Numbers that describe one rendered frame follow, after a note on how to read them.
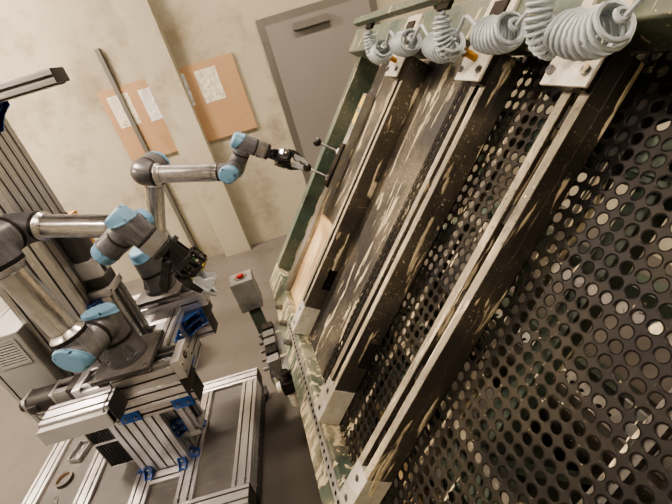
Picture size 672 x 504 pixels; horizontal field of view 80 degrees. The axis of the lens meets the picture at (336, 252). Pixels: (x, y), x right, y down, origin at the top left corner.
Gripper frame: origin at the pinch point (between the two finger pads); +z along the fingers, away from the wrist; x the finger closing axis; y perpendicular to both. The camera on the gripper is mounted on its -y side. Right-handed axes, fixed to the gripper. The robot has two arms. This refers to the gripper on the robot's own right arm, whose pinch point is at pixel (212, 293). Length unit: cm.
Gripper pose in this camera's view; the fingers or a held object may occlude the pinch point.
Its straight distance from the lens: 127.7
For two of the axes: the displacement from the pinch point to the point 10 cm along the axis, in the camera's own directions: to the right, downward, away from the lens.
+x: -1.2, -4.5, 8.8
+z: 6.7, 6.2, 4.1
